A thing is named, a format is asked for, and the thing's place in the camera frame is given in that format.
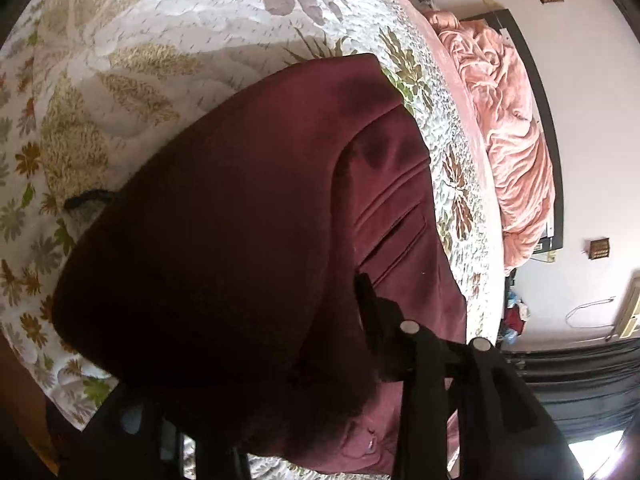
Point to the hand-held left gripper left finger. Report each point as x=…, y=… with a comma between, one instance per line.
x=115, y=440

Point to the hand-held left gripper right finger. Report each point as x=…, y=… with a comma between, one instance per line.
x=380, y=320

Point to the maroon pants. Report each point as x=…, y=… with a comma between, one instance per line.
x=225, y=260

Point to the pink bed sheet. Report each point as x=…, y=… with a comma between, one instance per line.
x=495, y=285

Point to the dark red cloth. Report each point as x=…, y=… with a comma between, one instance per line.
x=512, y=320

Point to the dark curtain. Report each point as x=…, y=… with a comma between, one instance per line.
x=575, y=385

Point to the pink blanket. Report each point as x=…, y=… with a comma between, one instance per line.
x=510, y=160

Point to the black headboard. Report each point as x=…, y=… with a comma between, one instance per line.
x=547, y=125

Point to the floral quilt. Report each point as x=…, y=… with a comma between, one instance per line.
x=150, y=25

